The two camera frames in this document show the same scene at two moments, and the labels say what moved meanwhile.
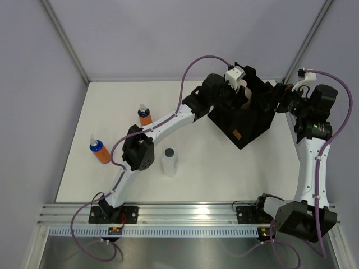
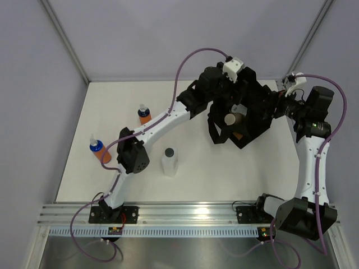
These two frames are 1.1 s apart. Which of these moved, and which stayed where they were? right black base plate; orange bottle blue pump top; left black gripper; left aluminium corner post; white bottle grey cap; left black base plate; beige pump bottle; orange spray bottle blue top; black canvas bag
Moved: beige pump bottle; left black gripper; black canvas bag
Stayed: right black base plate; orange bottle blue pump top; white bottle grey cap; left black base plate; left aluminium corner post; orange spray bottle blue top
